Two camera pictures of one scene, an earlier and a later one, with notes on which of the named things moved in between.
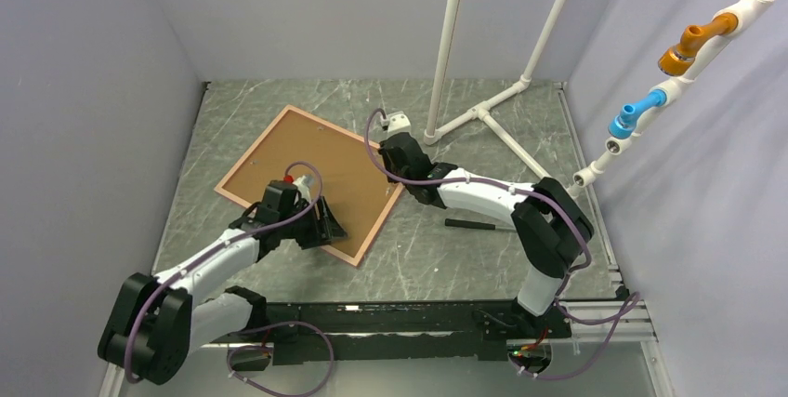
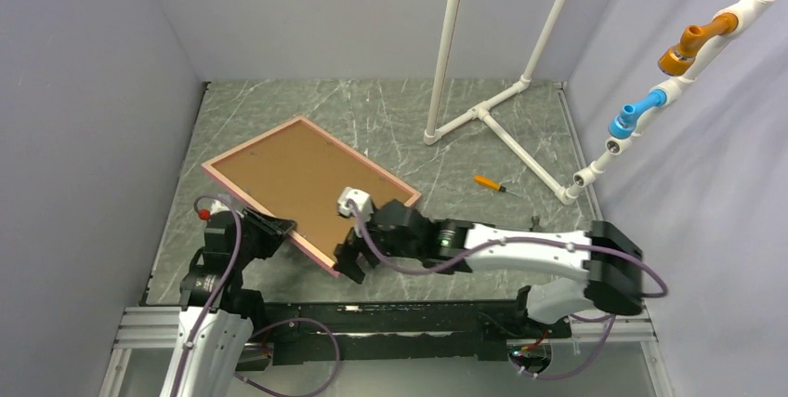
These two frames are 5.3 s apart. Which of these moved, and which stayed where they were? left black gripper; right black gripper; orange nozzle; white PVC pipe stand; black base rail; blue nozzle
Moved: left black gripper; right black gripper
Stayed: blue nozzle; black base rail; white PVC pipe stand; orange nozzle
